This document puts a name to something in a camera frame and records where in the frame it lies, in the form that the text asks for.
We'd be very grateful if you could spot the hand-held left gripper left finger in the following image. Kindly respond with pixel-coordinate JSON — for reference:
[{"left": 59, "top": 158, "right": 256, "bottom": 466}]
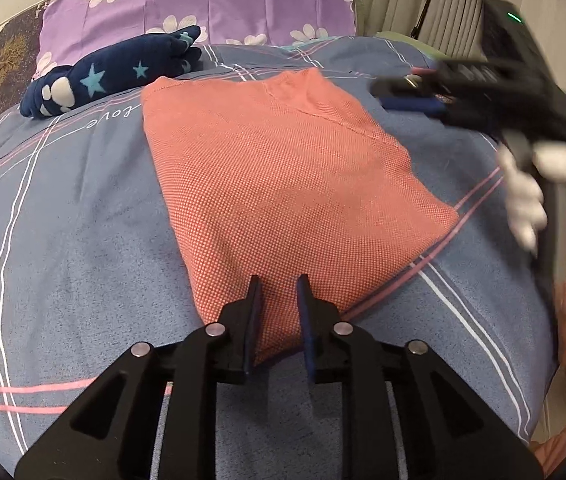
[{"left": 15, "top": 275, "right": 264, "bottom": 480}]

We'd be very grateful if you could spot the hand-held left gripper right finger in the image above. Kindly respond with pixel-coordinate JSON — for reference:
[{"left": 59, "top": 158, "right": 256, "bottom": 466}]
[{"left": 297, "top": 274, "right": 544, "bottom": 480}]

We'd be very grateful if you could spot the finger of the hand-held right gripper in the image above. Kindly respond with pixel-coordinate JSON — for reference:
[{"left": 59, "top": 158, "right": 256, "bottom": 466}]
[
  {"left": 380, "top": 96, "right": 451, "bottom": 120},
  {"left": 370, "top": 75, "right": 444, "bottom": 98}
]

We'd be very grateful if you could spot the salmon knit shirt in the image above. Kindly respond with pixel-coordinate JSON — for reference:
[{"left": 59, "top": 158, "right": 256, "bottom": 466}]
[{"left": 141, "top": 69, "right": 460, "bottom": 365}]

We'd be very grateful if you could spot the person's right hand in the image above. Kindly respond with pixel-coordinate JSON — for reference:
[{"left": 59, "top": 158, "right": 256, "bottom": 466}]
[{"left": 498, "top": 145, "right": 566, "bottom": 252}]

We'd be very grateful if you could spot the green cloth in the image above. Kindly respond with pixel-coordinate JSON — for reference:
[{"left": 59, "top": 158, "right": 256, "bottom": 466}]
[{"left": 375, "top": 30, "right": 444, "bottom": 61}]

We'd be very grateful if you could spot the blue striped bed sheet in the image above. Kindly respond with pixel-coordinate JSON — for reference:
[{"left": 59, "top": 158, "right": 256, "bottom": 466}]
[{"left": 0, "top": 35, "right": 564, "bottom": 480}]

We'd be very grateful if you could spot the purple floral pillow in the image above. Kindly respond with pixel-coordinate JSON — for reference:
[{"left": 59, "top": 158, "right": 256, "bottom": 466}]
[{"left": 35, "top": 0, "right": 358, "bottom": 81}]

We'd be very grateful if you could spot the navy star print garment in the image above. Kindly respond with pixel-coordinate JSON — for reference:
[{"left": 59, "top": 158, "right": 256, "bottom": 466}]
[{"left": 19, "top": 25, "right": 202, "bottom": 120}]

